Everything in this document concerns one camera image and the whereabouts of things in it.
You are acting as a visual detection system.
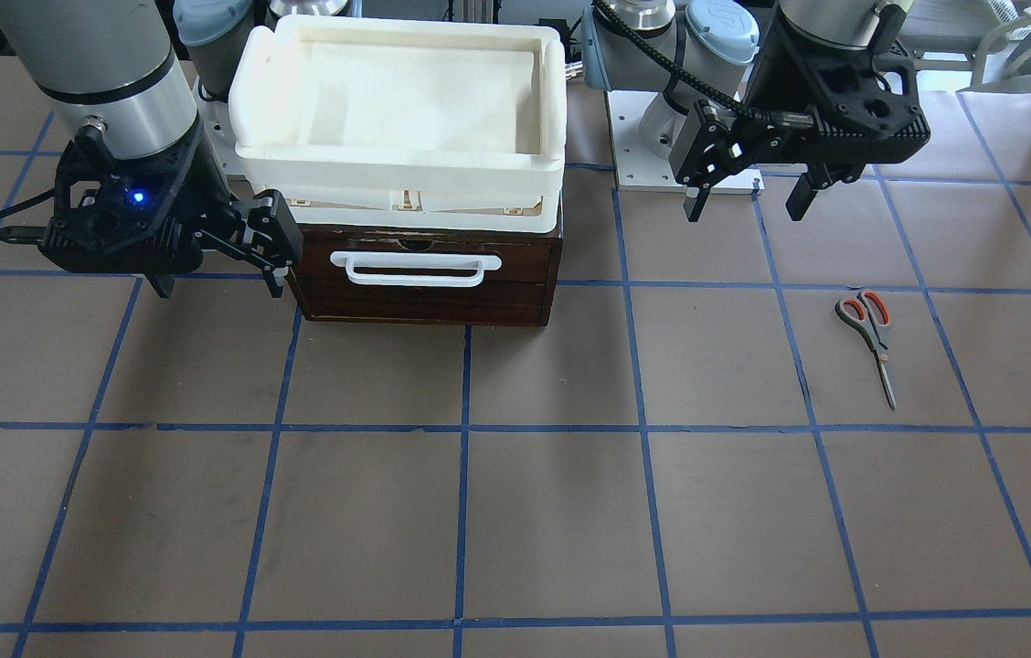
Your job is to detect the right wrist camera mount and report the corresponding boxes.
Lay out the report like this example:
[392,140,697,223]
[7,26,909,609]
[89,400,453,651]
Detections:
[37,116,203,278]

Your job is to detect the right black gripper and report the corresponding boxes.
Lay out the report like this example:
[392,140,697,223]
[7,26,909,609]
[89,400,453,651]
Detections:
[143,118,303,299]

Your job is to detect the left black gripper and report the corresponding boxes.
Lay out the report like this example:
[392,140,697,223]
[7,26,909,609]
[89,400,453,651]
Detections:
[669,9,824,222]

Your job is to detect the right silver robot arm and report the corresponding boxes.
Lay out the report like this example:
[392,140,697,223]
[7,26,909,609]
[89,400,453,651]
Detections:
[0,1,303,297]

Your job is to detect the dark wooden drawer cabinet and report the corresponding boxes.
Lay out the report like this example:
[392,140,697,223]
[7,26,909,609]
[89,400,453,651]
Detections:
[285,185,563,326]

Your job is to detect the orange grey handled scissors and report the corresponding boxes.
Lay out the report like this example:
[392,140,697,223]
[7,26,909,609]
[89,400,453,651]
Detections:
[834,289,897,409]

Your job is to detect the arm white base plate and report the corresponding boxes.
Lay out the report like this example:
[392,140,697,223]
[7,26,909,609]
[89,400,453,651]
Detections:
[605,90,765,195]

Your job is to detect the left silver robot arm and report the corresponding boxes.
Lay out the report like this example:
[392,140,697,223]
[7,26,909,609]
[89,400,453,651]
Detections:
[583,1,930,221]

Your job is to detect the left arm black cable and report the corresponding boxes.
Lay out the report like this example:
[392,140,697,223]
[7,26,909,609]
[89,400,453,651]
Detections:
[592,0,754,120]

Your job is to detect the wooden drawer with white handle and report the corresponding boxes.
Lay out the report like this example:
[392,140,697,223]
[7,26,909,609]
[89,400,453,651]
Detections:
[292,226,563,287]

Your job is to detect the white plastic tray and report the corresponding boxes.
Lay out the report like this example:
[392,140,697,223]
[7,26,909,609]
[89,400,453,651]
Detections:
[229,17,567,234]

